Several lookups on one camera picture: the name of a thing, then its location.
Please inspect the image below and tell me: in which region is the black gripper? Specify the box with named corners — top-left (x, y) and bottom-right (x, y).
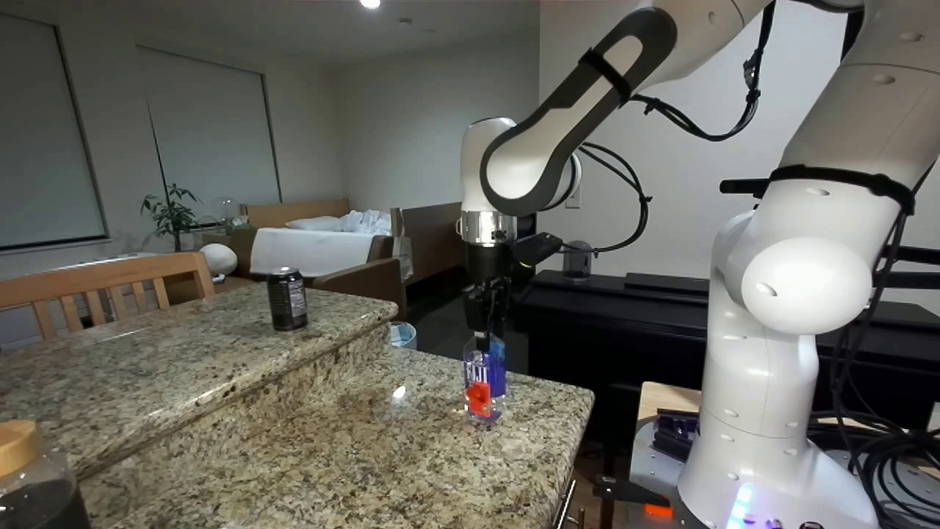
top-left (462, 237), bottom-right (522, 346)

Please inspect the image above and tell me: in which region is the clear blue-capped water bottle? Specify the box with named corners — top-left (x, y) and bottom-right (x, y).
top-left (459, 330), bottom-right (512, 427)

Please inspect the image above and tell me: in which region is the pale blue round container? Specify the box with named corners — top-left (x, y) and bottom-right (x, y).
top-left (382, 321), bottom-right (424, 356)

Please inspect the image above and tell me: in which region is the dark wooden bed footboard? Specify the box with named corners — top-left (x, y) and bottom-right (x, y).
top-left (387, 196), bottom-right (469, 287)

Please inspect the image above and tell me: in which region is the small grey box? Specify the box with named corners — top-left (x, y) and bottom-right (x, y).
top-left (562, 237), bottom-right (595, 280)

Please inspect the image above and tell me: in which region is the white bed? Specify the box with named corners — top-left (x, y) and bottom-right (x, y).
top-left (237, 196), bottom-right (406, 281)

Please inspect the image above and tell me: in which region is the black soda can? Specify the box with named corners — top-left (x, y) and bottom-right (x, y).
top-left (265, 265), bottom-right (315, 336)

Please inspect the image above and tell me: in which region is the black electronic device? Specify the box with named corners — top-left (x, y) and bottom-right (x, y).
top-left (651, 409), bottom-right (703, 458)

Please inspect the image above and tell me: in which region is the white round lamp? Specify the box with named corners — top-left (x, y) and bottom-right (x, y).
top-left (197, 240), bottom-right (240, 281)

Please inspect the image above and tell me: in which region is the grey roller window shade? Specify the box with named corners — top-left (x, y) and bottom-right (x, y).
top-left (134, 40), bottom-right (287, 222)
top-left (0, 11), bottom-right (112, 253)

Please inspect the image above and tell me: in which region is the green potted plant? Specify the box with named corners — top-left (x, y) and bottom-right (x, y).
top-left (139, 178), bottom-right (205, 253)

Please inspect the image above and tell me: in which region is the wooden slat-back chair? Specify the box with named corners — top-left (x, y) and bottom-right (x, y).
top-left (0, 249), bottom-right (216, 344)

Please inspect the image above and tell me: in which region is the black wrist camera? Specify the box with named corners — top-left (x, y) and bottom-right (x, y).
top-left (512, 230), bottom-right (567, 274)

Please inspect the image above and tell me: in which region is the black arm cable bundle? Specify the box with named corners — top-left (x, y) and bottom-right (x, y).
top-left (573, 0), bottom-right (782, 258)

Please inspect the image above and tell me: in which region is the black floor cable pile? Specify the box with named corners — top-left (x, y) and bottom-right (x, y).
top-left (829, 243), bottom-right (940, 524)

